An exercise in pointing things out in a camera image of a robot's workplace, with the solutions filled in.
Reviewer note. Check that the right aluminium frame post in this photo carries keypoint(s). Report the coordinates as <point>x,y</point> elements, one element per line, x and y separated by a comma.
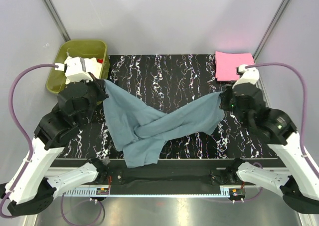
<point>271,27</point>

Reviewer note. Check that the slotted cable duct rail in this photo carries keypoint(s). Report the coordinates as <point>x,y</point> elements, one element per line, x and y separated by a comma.
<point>103,192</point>

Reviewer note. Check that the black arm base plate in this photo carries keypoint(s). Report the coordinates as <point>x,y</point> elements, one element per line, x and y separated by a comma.
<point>181,175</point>

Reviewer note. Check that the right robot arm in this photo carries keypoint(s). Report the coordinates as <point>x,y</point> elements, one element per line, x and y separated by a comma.
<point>300,189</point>

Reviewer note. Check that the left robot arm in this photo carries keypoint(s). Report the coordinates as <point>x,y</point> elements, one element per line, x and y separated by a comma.
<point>30,191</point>

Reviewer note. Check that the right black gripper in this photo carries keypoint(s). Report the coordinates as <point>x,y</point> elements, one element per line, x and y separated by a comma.
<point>224,96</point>

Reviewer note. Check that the olive green plastic bin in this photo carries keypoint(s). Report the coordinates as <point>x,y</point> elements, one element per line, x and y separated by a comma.
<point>85,48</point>

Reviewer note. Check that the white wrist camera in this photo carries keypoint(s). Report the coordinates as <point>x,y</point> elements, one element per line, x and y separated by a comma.
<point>79,68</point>
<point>247,75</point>

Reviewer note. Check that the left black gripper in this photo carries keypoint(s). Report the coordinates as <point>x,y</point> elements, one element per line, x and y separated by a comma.
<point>100,85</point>

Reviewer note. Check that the blue-grey t shirt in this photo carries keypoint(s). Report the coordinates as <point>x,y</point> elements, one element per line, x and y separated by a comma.
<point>140,131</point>

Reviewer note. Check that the black marbled table mat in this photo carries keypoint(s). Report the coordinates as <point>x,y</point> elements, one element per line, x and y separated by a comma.
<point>166,83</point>

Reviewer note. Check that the aluminium frame post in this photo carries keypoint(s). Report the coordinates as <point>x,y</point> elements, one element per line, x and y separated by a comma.
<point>57,19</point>
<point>271,27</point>

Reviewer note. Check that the folded pink t shirt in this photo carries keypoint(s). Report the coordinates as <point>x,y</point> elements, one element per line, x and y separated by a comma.
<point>227,64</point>

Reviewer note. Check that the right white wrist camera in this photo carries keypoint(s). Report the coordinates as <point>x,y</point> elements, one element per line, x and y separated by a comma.
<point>247,75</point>

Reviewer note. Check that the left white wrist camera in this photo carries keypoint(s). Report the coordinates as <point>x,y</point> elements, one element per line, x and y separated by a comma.
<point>79,68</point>

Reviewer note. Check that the left aluminium frame post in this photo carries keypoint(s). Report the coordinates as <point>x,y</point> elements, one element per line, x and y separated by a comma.
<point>57,19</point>

